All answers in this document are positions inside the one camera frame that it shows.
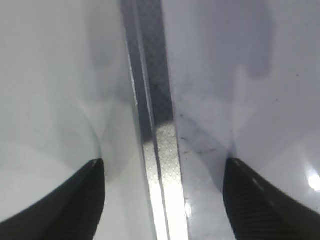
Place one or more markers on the white board with aluminium frame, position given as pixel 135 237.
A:
pixel 220 79

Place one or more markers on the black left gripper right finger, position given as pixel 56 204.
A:
pixel 257 210

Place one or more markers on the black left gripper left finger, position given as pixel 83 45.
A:
pixel 70 212

